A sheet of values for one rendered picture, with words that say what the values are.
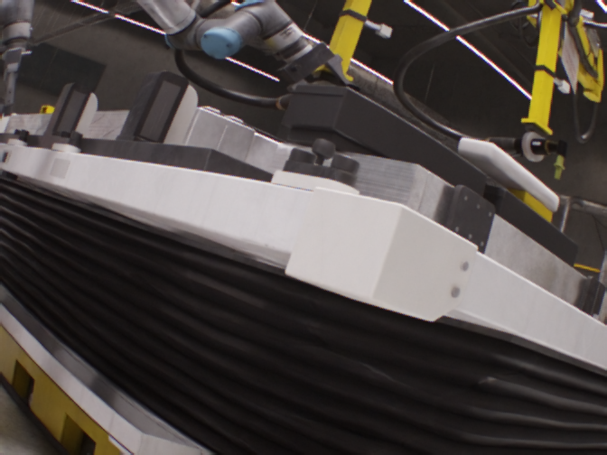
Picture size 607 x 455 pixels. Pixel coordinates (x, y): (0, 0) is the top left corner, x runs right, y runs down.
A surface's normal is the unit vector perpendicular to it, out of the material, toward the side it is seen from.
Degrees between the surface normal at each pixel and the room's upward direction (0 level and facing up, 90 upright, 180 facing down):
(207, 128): 90
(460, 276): 90
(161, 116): 90
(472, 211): 90
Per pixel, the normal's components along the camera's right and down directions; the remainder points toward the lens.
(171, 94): 0.58, 0.15
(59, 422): -0.75, -0.30
